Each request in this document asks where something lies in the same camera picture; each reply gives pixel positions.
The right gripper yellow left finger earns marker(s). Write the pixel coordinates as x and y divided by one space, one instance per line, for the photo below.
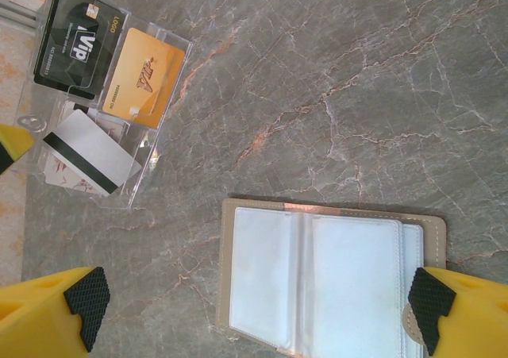
39 318

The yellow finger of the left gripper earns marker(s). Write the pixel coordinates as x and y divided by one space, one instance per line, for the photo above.
12 143

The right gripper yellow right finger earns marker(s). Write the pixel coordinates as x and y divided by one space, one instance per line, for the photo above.
468 318

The white card with red print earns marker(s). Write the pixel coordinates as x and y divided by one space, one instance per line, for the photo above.
59 171

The white card with black stripe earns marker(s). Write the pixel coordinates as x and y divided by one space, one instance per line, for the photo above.
95 151

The gold VIP card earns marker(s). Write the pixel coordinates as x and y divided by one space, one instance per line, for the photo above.
147 76

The black VIP card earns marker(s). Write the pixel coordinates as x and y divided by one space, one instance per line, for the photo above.
71 40

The clear acrylic card box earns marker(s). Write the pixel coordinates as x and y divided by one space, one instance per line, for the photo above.
151 159

